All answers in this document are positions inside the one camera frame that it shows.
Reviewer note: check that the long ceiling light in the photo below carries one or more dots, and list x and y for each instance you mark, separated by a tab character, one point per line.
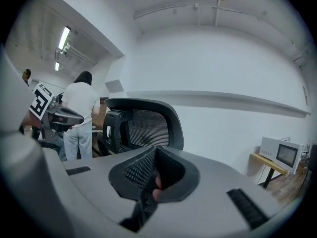
57	66
65	37

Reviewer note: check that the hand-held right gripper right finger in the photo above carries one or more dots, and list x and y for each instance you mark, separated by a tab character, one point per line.
210	195

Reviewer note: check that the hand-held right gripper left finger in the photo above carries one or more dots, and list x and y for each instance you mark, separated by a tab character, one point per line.
99	182

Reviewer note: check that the yellow wooden side table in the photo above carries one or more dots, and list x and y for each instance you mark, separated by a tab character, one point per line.
262	160

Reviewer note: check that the black mesh office chair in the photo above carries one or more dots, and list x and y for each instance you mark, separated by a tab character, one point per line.
148	105

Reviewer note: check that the white microwave oven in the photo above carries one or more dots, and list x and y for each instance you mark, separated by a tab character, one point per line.
270	152

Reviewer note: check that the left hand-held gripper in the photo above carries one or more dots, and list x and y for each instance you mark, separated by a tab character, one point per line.
40	103

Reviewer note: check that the white ceiling fixture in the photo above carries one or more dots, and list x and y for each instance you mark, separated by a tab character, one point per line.
65	49

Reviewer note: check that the wall notice paper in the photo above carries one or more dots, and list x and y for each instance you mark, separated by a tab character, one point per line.
305	95

